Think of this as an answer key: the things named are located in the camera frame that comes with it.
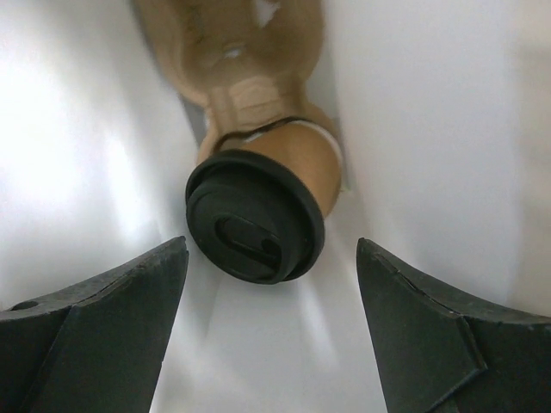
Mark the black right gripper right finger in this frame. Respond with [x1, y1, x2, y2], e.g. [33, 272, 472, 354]
[356, 238, 550, 412]

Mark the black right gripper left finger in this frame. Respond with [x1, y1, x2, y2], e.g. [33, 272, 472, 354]
[1, 237, 189, 412]

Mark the black cup lid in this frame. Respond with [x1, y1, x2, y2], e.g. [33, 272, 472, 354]
[185, 150, 325, 285]

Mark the brown paper cup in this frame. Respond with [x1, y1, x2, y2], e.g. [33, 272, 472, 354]
[213, 119, 344, 217]

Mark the blue white paper bag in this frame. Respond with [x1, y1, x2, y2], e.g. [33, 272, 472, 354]
[1, 1, 550, 412]

